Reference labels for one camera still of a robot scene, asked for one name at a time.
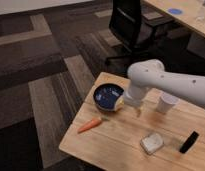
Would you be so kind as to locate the small wooden table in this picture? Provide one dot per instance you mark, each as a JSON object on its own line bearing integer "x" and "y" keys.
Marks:
{"x": 114, "y": 145}

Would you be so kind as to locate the dark blue bowl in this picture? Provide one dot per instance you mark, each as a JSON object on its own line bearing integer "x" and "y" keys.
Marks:
{"x": 106, "y": 95}

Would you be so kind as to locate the black office chair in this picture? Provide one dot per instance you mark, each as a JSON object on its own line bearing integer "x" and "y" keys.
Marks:
{"x": 137, "y": 33}

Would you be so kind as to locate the white sponge block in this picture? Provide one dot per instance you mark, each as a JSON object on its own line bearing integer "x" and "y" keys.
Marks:
{"x": 152, "y": 143}

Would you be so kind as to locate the white paper cup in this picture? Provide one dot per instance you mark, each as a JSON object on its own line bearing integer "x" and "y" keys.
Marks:
{"x": 166, "y": 102}

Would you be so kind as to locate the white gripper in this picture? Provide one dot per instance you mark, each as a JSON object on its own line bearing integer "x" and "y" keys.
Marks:
{"x": 132, "y": 96}

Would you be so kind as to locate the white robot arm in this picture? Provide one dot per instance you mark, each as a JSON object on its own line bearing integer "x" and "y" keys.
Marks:
{"x": 145, "y": 75}

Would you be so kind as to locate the background wooden table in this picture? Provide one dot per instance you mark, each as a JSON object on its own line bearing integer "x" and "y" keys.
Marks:
{"x": 189, "y": 10}

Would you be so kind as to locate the orange carrot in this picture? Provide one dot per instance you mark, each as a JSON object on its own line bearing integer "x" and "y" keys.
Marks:
{"x": 91, "y": 124}

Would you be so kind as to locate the blue round coaster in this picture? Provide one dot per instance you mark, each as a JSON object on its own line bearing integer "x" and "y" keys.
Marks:
{"x": 175, "y": 11}

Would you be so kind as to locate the clear drinking glass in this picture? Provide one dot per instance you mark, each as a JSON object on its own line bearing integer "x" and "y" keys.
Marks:
{"x": 201, "y": 12}

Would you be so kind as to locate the black eraser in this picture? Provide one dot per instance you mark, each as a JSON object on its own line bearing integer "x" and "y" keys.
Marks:
{"x": 189, "y": 142}

